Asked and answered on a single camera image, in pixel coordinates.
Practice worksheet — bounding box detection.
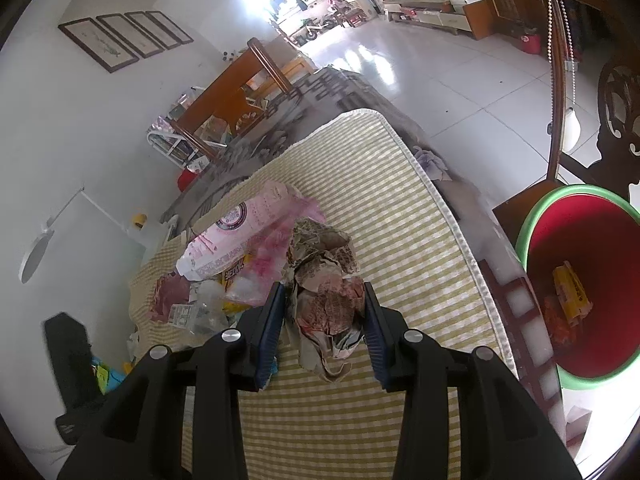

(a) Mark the crumpled pale cloth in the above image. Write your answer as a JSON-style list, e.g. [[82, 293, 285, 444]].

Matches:
[[412, 147, 451, 181]]

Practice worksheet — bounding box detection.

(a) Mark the curved wooden post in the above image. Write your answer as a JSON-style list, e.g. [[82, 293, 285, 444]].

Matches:
[[530, 0, 568, 181]]

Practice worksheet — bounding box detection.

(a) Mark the wooden bench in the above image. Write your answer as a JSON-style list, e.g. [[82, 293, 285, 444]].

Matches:
[[170, 37, 321, 161]]

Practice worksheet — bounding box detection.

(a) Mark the colourful packet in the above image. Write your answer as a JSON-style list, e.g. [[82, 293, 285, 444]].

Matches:
[[92, 355, 136, 396]]

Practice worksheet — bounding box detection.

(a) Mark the dark red wrapper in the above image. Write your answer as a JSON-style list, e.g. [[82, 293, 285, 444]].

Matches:
[[150, 275, 193, 323]]

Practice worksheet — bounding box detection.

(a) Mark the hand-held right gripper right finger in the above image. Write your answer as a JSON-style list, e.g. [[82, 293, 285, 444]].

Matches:
[[364, 282, 583, 480]]

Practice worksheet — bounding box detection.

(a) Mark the pink plastic bag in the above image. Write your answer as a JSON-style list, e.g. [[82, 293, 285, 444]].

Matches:
[[176, 180, 328, 311]]

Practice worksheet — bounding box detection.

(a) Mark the white bead string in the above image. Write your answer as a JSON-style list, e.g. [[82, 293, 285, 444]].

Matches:
[[542, 0, 581, 111]]

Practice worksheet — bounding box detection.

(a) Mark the clear plastic wrapper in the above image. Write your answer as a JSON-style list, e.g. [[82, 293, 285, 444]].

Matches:
[[170, 280, 241, 336]]

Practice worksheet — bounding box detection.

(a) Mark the red crumpled wrapper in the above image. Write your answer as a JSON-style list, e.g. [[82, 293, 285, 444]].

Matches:
[[542, 295, 576, 346]]

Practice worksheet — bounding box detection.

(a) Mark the framed wall picture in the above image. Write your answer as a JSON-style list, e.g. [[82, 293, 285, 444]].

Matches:
[[146, 10, 194, 44], [124, 11, 182, 50], [96, 14, 166, 58], [58, 17, 140, 74]]

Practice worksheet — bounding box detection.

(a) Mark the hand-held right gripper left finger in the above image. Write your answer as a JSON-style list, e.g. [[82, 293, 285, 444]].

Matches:
[[57, 282, 287, 480]]

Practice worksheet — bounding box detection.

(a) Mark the yellow wrapper in bin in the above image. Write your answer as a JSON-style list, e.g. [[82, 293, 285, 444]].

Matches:
[[552, 260, 593, 331]]

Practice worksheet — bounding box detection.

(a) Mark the carved wooden chair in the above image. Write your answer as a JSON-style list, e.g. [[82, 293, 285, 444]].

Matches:
[[492, 55, 640, 256]]

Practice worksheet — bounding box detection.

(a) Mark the white wire rack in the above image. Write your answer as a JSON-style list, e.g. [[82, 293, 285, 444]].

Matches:
[[146, 125, 211, 168]]

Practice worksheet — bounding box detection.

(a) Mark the red bin with green rim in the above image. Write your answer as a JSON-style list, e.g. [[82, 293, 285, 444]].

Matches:
[[515, 185, 640, 392]]

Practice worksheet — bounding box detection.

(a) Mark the low wooden cabinet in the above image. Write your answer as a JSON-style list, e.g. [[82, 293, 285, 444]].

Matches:
[[385, 0, 496, 41]]

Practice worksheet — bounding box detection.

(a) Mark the white hanging handle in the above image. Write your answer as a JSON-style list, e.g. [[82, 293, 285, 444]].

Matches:
[[562, 107, 582, 151]]

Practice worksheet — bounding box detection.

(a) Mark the brown paper wrapper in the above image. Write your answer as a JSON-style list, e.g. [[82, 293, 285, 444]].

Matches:
[[282, 217, 368, 386]]

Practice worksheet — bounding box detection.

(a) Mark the yellow checked cloth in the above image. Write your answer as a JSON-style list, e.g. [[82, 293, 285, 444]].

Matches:
[[127, 109, 518, 480]]

